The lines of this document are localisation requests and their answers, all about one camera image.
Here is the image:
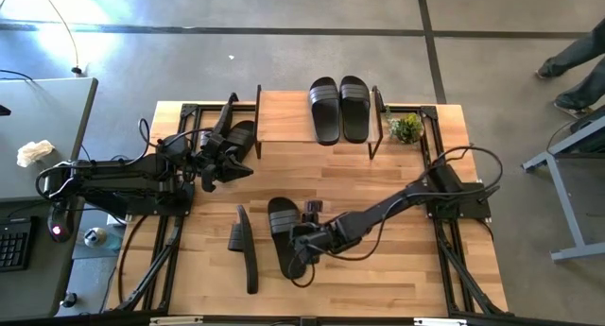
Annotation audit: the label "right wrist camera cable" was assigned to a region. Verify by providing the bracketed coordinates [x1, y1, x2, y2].
[287, 262, 317, 289]

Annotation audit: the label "black keyboard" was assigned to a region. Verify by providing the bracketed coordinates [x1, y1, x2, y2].
[0, 216, 33, 273]

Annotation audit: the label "grey metal table frame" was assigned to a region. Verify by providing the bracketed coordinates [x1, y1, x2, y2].
[521, 103, 605, 264]

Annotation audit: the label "black computer mouse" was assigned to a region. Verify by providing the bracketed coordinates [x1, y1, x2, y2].
[45, 206, 73, 244]

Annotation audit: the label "black desk cable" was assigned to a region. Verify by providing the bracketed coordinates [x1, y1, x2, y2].
[0, 69, 34, 83]

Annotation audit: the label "black flat device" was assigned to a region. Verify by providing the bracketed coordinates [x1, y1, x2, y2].
[569, 106, 605, 134]

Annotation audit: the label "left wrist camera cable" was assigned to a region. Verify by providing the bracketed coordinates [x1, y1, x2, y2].
[136, 117, 215, 158]

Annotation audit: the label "wooden shelf black metal legs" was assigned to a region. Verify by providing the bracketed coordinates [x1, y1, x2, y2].
[252, 83, 387, 162]

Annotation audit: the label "silver round can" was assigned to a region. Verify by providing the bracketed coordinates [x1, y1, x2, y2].
[83, 226, 108, 249]

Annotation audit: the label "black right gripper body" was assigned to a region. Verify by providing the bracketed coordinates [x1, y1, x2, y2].
[290, 219, 335, 268]

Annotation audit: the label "person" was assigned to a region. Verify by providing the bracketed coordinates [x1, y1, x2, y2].
[535, 17, 605, 120]

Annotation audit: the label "crumpled white tissue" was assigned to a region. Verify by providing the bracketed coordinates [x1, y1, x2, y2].
[16, 139, 56, 169]

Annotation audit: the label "black looped frame cable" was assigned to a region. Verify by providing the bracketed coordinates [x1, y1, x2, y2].
[116, 214, 148, 304]

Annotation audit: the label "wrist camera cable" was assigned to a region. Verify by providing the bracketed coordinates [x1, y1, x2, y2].
[287, 262, 317, 289]
[136, 117, 215, 158]

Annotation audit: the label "black aluminium table frame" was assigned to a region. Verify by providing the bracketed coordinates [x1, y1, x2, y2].
[114, 93, 510, 326]

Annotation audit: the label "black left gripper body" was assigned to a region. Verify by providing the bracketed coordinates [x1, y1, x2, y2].
[188, 131, 228, 194]

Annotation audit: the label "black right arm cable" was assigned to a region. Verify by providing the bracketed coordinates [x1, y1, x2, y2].
[325, 145, 505, 263]

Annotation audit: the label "grey office desk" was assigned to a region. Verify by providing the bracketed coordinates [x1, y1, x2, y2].
[0, 77, 99, 317]

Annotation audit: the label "thin floor cable with plug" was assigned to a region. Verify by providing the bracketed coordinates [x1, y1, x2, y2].
[36, 0, 84, 77]

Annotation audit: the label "small potted green plant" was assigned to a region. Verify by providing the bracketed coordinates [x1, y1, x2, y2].
[385, 106, 425, 146]

